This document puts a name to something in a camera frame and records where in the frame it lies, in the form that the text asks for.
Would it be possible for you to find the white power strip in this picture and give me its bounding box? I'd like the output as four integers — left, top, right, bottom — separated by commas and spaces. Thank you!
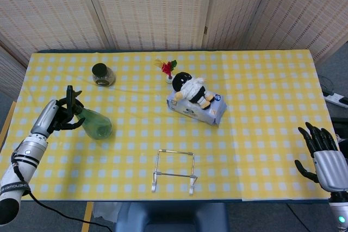
322, 91, 348, 109

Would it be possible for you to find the folding bamboo screen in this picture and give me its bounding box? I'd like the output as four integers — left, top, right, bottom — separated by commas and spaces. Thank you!
0, 0, 348, 97

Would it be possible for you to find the black and white plush doll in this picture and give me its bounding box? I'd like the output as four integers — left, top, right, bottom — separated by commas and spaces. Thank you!
172, 72, 216, 111

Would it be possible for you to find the blue tissue pack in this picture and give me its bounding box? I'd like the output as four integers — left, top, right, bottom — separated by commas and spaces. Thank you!
166, 90, 227, 127

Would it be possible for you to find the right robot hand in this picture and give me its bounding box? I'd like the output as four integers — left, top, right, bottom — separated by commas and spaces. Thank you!
295, 122, 348, 192

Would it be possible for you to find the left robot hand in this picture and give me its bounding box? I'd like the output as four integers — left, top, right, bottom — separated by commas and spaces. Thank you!
29, 90, 86, 138

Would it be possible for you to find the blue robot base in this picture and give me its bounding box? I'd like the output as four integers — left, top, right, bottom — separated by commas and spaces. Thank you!
115, 202, 228, 232

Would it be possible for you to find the metal wire stand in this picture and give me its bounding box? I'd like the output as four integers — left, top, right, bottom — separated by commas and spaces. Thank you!
151, 149, 198, 196

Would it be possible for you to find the yellow checkered tablecloth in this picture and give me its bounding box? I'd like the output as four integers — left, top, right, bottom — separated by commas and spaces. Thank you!
0, 49, 340, 202

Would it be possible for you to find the glass jar with black lid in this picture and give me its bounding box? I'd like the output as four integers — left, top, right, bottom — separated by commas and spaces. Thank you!
91, 62, 116, 86

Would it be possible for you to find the feather shuttlecock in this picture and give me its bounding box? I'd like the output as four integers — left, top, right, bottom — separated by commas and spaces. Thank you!
154, 59, 178, 85

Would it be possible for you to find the green spray bottle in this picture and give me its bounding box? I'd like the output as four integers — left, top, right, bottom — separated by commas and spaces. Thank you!
66, 85, 113, 141

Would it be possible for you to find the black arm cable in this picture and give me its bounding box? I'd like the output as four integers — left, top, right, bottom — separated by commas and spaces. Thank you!
10, 153, 114, 232

